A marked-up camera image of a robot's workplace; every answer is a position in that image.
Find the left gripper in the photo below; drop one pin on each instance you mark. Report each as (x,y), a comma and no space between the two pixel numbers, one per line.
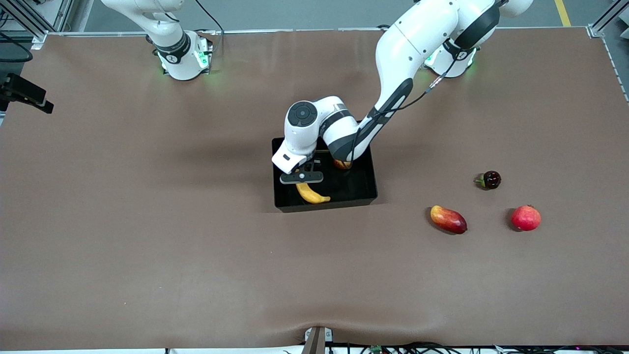
(312,162)

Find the yellow banana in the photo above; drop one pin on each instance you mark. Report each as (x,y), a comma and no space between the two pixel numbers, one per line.
(309,194)

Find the red yellow apple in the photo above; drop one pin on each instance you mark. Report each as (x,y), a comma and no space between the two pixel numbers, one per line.
(341,165)

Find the black plastic box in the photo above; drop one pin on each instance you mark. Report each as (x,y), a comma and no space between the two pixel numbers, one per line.
(354,189)

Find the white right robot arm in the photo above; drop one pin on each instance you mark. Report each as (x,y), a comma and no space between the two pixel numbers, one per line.
(177,46)

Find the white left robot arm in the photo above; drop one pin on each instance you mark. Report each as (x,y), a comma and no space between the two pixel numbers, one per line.
(413,34)

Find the table cover mat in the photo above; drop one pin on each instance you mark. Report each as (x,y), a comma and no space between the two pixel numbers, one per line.
(295,270)

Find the red yellow mango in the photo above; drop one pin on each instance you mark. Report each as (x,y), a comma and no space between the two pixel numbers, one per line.
(448,219)

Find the dark purple mangosteen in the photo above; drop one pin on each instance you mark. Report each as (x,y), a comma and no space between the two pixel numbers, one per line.
(491,180)

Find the aluminium frame post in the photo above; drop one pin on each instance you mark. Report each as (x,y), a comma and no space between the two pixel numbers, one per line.
(29,19)
(609,19)

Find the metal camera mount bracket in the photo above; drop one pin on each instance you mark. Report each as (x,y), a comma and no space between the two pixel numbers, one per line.
(317,339)

